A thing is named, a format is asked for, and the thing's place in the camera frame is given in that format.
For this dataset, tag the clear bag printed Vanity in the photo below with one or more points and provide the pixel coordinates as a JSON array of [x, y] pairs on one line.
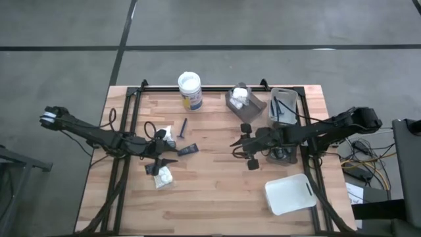
[[238, 95]]

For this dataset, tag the dark blue disposable razor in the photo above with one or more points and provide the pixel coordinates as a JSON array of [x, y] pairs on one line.
[[272, 107], [279, 104], [183, 128]]

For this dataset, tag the black power brick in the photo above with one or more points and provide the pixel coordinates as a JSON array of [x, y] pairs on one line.
[[358, 172]]

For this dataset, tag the white plastic bin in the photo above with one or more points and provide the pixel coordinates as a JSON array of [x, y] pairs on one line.
[[289, 194]]

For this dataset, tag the navy blue sachet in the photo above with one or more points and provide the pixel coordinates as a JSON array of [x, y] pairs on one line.
[[148, 168]]

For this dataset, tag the black aluminium table frame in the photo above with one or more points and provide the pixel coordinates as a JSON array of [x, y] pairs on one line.
[[158, 89]]

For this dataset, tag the white paper sheet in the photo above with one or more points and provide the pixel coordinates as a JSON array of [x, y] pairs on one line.
[[354, 194]]

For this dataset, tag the grey metal stand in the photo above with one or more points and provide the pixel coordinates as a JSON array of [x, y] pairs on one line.
[[19, 164]]

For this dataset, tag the dark smoky plastic bin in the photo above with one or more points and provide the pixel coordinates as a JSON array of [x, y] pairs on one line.
[[296, 159]]

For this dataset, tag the small grey translucent bin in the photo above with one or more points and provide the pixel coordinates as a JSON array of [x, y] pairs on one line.
[[253, 110]]

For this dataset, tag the small black rectangular device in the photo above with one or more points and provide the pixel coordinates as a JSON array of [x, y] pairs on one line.
[[188, 149]]

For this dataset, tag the clear bag of cotton swabs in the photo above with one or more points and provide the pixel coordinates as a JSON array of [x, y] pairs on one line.
[[168, 133]]

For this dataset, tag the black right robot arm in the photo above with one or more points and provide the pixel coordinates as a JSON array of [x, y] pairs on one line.
[[329, 126]]

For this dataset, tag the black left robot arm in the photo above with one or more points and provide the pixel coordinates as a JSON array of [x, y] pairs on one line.
[[98, 140]]

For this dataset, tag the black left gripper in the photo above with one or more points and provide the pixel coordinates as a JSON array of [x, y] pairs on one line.
[[156, 148]]

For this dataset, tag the clear bag of cotton pads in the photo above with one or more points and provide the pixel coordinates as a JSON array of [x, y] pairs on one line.
[[163, 179]]

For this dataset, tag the white Lysol wipes canister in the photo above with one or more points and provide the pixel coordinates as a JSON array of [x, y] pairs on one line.
[[190, 90]]

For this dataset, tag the clear plastic bin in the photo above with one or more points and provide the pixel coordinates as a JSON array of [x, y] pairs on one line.
[[289, 108]]

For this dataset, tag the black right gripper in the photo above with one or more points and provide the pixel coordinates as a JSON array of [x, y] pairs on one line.
[[266, 141]]

